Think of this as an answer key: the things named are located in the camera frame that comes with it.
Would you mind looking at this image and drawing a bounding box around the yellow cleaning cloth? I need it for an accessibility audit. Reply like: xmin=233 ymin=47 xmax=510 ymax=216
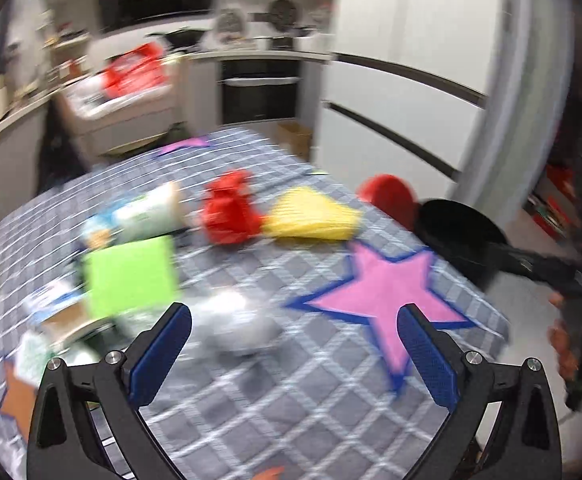
xmin=262 ymin=186 xmax=362 ymax=242

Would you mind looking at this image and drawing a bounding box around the cardboard box on floor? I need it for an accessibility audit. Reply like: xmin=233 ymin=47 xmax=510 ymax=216
xmin=274 ymin=122 xmax=312 ymax=162

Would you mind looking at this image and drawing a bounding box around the white blue cardboard box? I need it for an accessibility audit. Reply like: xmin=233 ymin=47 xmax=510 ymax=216
xmin=23 ymin=278 xmax=93 ymax=341

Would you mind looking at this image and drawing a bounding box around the clear plastic bag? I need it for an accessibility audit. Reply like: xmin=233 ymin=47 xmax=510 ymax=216
xmin=189 ymin=288 xmax=282 ymax=356

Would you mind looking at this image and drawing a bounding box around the red plastic basket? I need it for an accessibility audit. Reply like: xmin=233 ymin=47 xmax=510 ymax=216
xmin=103 ymin=41 xmax=168 ymax=99

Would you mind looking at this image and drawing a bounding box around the red plastic bag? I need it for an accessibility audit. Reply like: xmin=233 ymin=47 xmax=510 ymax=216
xmin=201 ymin=169 xmax=263 ymax=245

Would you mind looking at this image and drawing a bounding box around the black jacket on chair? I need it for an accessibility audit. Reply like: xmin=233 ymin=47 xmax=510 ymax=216
xmin=36 ymin=100 xmax=88 ymax=195

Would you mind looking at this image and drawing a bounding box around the far pink star sticker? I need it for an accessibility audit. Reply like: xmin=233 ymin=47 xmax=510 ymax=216
xmin=157 ymin=136 xmax=210 ymax=156

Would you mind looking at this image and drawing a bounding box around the grey checked tablecloth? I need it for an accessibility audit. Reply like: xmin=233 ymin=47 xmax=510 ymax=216
xmin=0 ymin=129 xmax=509 ymax=479

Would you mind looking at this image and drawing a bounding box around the beige trolley cart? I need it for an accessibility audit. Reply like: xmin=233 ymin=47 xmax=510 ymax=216
xmin=52 ymin=54 xmax=181 ymax=166

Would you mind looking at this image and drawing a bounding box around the pink star sticker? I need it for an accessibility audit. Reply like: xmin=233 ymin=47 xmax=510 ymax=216
xmin=286 ymin=242 xmax=475 ymax=392
xmin=157 ymin=136 xmax=210 ymax=156

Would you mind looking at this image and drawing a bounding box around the person's right hand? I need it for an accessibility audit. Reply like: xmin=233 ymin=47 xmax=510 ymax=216
xmin=548 ymin=321 xmax=579 ymax=380

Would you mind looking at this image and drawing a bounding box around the black trash bin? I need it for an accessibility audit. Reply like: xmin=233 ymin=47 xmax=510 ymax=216
xmin=413 ymin=198 xmax=509 ymax=292

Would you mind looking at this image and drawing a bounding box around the black built-in oven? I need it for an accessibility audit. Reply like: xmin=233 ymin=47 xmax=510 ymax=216
xmin=218 ymin=58 xmax=300 ymax=125

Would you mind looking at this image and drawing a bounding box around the red round stool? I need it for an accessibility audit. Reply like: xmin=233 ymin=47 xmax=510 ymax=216
xmin=356 ymin=174 xmax=419 ymax=231

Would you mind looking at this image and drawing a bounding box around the leaf-print paper cup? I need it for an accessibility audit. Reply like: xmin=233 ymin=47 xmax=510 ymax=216
xmin=112 ymin=181 xmax=188 ymax=244

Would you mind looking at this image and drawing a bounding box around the orange star sticker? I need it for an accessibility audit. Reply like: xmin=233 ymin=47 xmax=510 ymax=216
xmin=0 ymin=360 xmax=37 ymax=442

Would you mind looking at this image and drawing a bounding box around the white refrigerator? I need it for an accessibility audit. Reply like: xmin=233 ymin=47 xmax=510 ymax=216
xmin=314 ymin=0 xmax=522 ymax=201

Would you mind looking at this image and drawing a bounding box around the green sponge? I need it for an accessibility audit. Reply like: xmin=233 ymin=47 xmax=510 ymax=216
xmin=84 ymin=236 xmax=179 ymax=318

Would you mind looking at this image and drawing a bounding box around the white green carton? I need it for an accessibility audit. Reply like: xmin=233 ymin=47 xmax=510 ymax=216
xmin=13 ymin=330 xmax=56 ymax=389

